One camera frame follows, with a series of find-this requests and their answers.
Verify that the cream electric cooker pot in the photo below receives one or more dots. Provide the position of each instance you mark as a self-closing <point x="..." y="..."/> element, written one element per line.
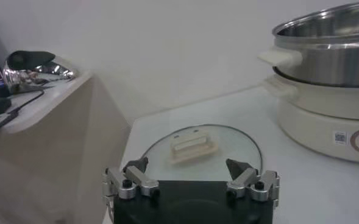
<point x="313" y="128"/>

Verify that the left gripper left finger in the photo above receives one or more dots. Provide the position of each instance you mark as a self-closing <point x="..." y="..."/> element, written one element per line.
<point x="136" y="179"/>

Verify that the round glass pot lid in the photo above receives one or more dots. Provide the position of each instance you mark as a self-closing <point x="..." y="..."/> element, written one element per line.
<point x="234" y="146"/>

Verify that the stainless steel steamer basket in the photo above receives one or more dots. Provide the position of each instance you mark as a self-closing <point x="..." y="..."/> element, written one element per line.
<point x="328" y="64"/>

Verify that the white side table with mouse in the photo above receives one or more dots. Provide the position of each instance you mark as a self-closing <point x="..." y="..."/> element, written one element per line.
<point x="60" y="146"/>

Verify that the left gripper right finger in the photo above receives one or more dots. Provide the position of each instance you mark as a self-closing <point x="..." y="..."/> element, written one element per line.
<point x="246" y="179"/>

